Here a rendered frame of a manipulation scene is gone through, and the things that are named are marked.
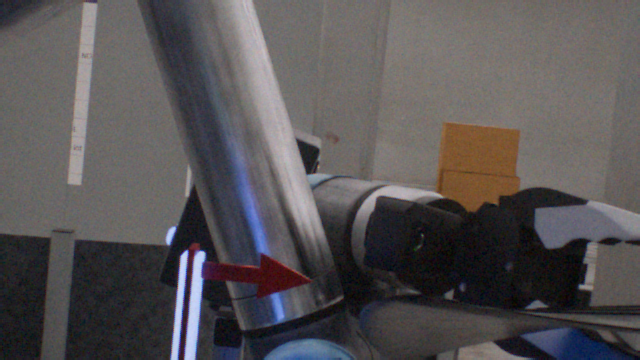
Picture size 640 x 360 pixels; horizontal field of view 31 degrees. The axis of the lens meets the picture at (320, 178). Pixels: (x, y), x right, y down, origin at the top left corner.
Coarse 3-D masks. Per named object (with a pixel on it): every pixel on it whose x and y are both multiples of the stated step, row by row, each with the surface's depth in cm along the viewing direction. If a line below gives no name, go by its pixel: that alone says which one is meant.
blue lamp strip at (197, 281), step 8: (200, 256) 58; (200, 264) 58; (200, 272) 59; (200, 280) 59; (192, 288) 58; (200, 288) 60; (192, 296) 58; (192, 304) 58; (192, 312) 58; (192, 320) 58; (192, 328) 58; (192, 336) 58; (192, 344) 58; (192, 352) 59
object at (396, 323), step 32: (384, 320) 59; (416, 320) 58; (448, 320) 58; (480, 320) 56; (512, 320) 52; (544, 320) 51; (576, 320) 51; (608, 320) 53; (384, 352) 69; (416, 352) 70
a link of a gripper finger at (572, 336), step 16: (544, 304) 70; (528, 336) 71; (544, 336) 70; (560, 336) 69; (576, 336) 68; (592, 336) 68; (560, 352) 69; (576, 352) 68; (592, 352) 67; (608, 352) 66; (624, 352) 66
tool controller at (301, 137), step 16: (304, 144) 116; (320, 144) 126; (304, 160) 116; (320, 160) 139; (192, 192) 116; (192, 208) 116; (192, 224) 116; (176, 240) 116; (192, 240) 116; (208, 240) 116; (176, 256) 116; (208, 256) 116; (176, 272) 117; (176, 288) 117; (208, 288) 117; (224, 288) 117; (224, 304) 117
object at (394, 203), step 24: (384, 216) 69; (408, 216) 69; (432, 216) 73; (456, 216) 78; (384, 240) 69; (408, 240) 69; (432, 240) 74; (384, 264) 69; (408, 264) 70; (432, 264) 75
